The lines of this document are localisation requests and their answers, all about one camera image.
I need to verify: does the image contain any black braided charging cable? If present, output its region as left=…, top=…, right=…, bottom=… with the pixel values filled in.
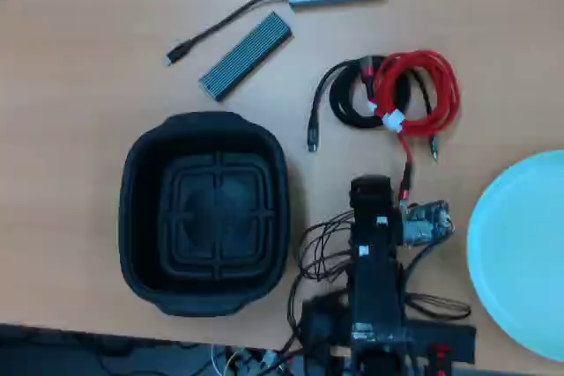
left=307, top=56, right=442, bottom=164

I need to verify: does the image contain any red braided charging cable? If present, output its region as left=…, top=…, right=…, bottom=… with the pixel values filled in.
left=360, top=49, right=462, bottom=210

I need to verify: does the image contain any black square bowl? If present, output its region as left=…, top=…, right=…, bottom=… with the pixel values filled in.
left=117, top=110, right=291, bottom=318

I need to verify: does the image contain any red table clamp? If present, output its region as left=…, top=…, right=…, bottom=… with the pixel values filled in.
left=427, top=343, right=451, bottom=376

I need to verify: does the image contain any light blue plate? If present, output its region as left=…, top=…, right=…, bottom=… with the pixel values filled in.
left=465, top=150, right=564, bottom=362

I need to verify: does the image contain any grey ribbed ssd enclosure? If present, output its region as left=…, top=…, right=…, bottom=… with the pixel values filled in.
left=198, top=11, right=294, bottom=104

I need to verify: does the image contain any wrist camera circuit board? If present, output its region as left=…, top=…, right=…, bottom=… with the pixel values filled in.
left=401, top=199, right=455, bottom=248

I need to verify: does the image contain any controller board with coloured wires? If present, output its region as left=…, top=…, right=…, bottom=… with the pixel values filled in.
left=211, top=344, right=305, bottom=376

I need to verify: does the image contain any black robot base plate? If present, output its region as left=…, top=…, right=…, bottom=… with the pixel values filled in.
left=301, top=291, right=478, bottom=365

